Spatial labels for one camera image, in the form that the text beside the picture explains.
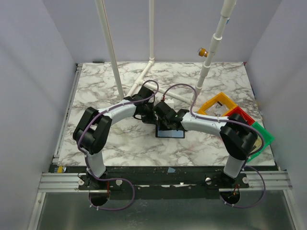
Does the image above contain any white PVC pipe frame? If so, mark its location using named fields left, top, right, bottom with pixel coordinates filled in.
left=95, top=0, right=237, bottom=99

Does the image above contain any orange knob on pipe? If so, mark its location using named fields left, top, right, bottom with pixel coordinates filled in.
left=198, top=48, right=209, bottom=57

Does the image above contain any black leather card holder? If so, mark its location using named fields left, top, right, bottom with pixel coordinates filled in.
left=155, top=119, right=185, bottom=138

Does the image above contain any green plastic bin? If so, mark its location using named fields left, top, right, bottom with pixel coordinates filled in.
left=248, top=122, right=275, bottom=162

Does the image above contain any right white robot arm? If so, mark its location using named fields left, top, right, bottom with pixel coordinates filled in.
left=153, top=101, right=258, bottom=188

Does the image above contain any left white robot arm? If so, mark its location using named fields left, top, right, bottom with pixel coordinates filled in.
left=72, top=86, right=156, bottom=189

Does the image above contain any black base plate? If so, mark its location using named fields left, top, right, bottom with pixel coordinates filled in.
left=63, top=166, right=276, bottom=200

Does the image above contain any left aluminium side rail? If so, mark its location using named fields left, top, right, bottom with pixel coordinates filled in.
left=52, top=63, right=83, bottom=164

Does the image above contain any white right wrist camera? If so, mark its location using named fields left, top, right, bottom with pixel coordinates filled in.
left=164, top=98, right=175, bottom=108

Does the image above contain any yellow plastic bin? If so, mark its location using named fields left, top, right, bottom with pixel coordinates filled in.
left=197, top=92, right=237, bottom=117

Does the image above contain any red plastic bin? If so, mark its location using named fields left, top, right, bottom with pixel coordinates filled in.
left=226, top=106, right=255, bottom=126

